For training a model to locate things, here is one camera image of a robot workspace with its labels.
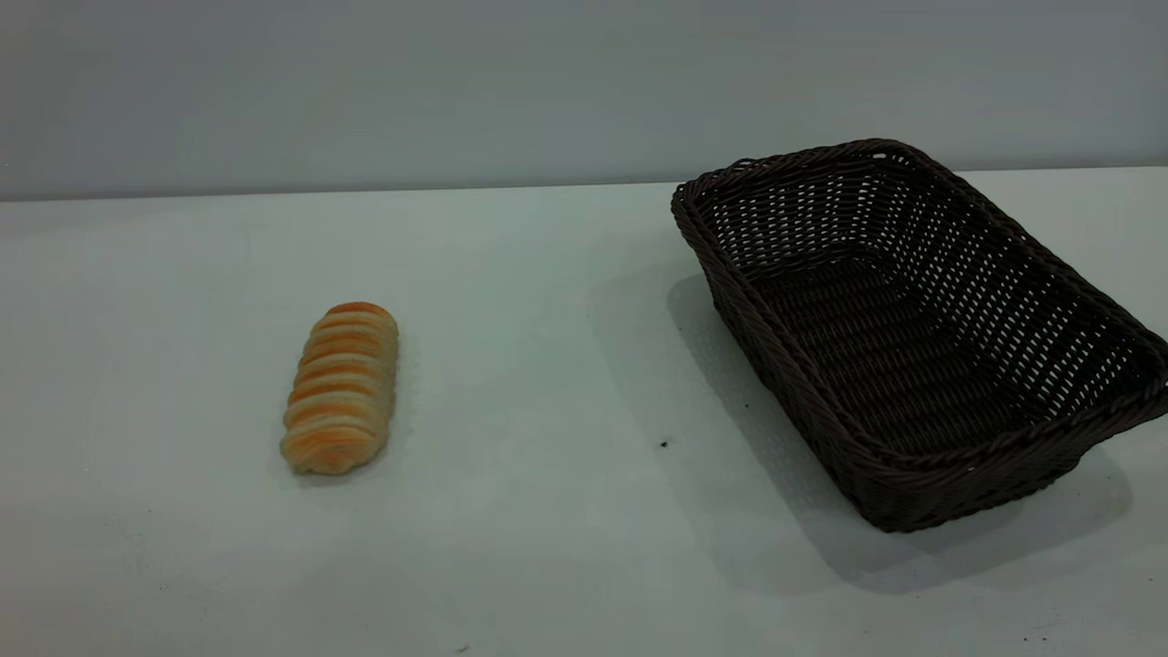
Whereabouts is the striped orange bread roll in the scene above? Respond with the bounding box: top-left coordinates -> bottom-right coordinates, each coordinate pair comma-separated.
279,302 -> 401,476

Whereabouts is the black woven wicker basket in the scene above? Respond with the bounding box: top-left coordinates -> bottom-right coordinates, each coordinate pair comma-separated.
671,139 -> 1168,534

